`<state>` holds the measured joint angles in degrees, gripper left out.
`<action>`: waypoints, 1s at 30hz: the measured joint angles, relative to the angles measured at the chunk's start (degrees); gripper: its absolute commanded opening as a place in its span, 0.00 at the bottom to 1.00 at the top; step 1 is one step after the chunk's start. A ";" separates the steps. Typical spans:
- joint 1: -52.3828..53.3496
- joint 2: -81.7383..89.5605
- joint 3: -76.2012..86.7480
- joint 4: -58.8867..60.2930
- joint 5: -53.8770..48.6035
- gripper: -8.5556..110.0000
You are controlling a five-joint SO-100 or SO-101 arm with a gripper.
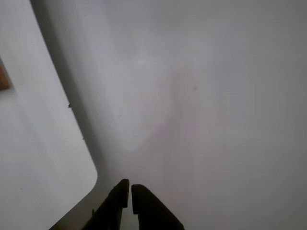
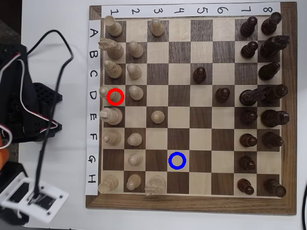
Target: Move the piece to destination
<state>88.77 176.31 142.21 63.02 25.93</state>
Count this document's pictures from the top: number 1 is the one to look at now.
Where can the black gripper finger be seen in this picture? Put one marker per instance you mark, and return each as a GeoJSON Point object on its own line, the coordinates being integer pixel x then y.
{"type": "Point", "coordinates": [151, 210]}
{"type": "Point", "coordinates": [112, 208]}

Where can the wooden chessboard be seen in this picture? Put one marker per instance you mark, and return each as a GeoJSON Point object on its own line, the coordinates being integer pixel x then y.
{"type": "Point", "coordinates": [3, 76]}

